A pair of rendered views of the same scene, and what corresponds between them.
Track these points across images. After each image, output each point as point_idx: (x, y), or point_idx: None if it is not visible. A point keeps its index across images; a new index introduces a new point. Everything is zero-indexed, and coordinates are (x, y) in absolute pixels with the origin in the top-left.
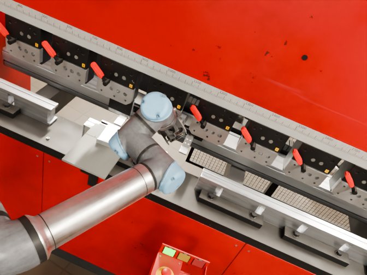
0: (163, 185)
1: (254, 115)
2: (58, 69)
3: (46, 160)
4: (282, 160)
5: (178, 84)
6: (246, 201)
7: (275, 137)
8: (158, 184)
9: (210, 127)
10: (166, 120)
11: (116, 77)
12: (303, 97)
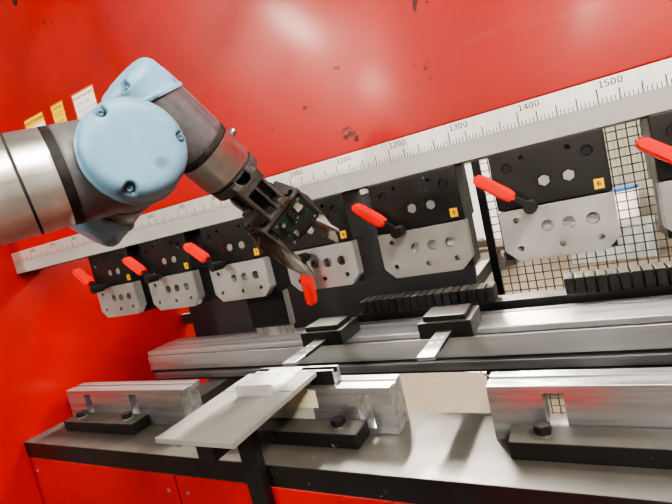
0: (77, 142)
1: (484, 141)
2: (161, 297)
3: (184, 493)
4: None
5: (319, 190)
6: (651, 403)
7: (570, 156)
8: (70, 153)
9: (421, 235)
10: (171, 109)
11: (231, 253)
12: (552, 16)
